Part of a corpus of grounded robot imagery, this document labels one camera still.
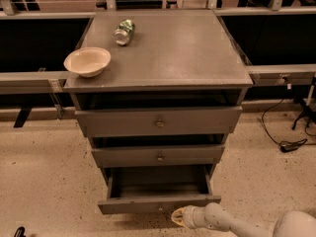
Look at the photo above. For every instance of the black object at floor corner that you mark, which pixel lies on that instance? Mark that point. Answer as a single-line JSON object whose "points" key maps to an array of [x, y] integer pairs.
{"points": [[20, 232]]}

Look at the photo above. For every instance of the grey middle drawer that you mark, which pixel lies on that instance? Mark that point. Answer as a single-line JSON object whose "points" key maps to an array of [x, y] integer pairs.
{"points": [[157, 155]]}

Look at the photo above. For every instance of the white ceramic bowl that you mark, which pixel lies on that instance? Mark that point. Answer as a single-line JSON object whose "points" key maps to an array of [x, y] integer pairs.
{"points": [[87, 61]]}

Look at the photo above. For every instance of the black power adapter with cable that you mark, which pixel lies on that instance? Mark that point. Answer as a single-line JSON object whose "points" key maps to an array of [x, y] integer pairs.
{"points": [[283, 146]]}

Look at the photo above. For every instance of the grey top drawer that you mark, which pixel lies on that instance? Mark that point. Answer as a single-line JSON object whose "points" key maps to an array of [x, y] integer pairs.
{"points": [[170, 121]]}

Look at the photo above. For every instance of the grey drawer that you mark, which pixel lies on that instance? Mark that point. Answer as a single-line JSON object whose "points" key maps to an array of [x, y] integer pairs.
{"points": [[157, 155], [157, 189], [170, 121]]}

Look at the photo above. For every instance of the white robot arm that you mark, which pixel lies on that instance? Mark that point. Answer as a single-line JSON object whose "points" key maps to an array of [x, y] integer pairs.
{"points": [[215, 217]]}

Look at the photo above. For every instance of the grey metal railing left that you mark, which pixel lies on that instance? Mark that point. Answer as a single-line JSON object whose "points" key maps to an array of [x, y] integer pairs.
{"points": [[33, 47]]}

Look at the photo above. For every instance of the grey wooden drawer cabinet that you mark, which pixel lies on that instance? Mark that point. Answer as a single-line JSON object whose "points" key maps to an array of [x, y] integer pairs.
{"points": [[176, 59]]}

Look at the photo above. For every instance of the green soda can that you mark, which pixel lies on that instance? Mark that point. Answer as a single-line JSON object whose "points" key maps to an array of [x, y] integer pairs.
{"points": [[124, 32]]}

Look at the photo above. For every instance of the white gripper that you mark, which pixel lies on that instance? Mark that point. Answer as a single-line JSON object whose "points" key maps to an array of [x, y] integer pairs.
{"points": [[190, 216]]}

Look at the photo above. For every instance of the grey bottom drawer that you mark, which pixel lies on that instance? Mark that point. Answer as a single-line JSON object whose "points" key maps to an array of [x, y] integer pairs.
{"points": [[157, 189]]}

